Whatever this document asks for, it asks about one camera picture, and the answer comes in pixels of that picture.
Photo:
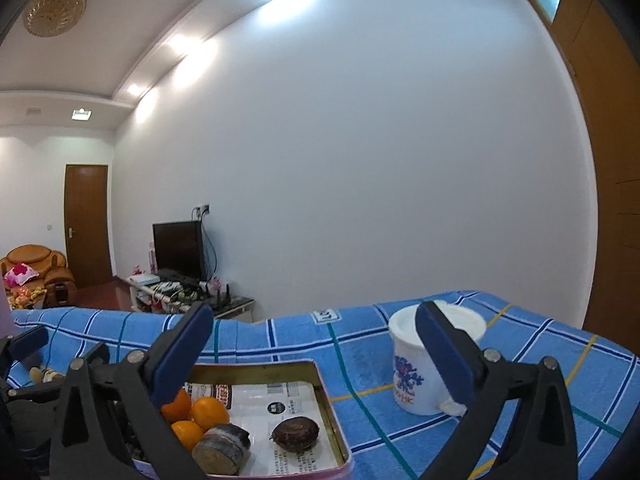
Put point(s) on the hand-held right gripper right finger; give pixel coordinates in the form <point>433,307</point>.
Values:
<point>445,355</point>

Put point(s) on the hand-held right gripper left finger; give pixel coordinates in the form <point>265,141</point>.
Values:
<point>182,355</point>

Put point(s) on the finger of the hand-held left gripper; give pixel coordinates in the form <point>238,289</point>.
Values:
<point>30,341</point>
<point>97,355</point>

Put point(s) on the orange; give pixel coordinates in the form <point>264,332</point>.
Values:
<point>189,436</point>
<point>179,407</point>
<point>210,412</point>

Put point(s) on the round foil-wrapped cake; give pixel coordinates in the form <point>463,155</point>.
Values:
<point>220,450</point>

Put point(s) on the pink metal tin box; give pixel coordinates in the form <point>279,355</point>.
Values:
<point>320,375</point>

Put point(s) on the dark purple round fruit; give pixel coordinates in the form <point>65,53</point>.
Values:
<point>295,432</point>

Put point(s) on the white mug with lid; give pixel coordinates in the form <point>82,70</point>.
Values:
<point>410,360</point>

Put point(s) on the black router with antennas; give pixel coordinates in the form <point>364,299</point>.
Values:
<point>217,300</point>

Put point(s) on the white television stand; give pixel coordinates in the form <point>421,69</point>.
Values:
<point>150,297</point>

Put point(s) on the pink cushion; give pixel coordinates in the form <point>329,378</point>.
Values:
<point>20,274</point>

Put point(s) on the orange leather armchair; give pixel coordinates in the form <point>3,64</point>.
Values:
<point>50,267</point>

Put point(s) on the black flat television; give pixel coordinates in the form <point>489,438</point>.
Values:
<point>177,250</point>

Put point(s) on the printed paper sheet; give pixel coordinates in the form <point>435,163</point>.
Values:
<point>280,400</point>

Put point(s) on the blue plaid blanket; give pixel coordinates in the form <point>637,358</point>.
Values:
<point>325,350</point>

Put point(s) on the brown wooden door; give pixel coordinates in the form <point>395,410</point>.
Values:
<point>87,225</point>

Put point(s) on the square ceiling spotlight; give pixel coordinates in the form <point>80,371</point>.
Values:
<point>81,114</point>

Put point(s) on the brown wooden wardrobe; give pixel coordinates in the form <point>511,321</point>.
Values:
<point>610,160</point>

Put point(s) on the recessed ceiling light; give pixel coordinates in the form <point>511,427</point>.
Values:
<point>135,89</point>
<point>180,41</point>

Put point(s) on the round golden ceiling lamp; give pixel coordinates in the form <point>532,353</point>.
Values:
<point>54,6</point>

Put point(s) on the wall power socket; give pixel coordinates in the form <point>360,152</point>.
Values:
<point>202,209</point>

